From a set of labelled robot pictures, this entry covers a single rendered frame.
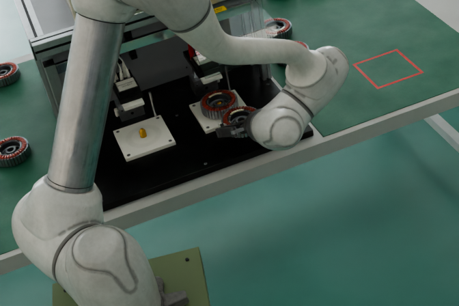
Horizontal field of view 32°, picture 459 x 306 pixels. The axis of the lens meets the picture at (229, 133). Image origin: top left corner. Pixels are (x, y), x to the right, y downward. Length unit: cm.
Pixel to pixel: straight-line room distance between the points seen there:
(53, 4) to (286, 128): 90
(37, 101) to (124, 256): 118
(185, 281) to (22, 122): 98
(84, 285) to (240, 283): 136
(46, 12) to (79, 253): 97
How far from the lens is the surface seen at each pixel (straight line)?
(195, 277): 184
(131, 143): 232
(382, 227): 305
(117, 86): 232
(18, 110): 267
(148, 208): 215
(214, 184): 218
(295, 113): 185
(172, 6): 148
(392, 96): 240
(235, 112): 224
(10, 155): 242
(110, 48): 162
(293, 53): 179
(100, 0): 157
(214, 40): 159
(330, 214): 311
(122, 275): 160
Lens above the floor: 216
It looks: 37 degrees down
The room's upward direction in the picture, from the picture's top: 11 degrees counter-clockwise
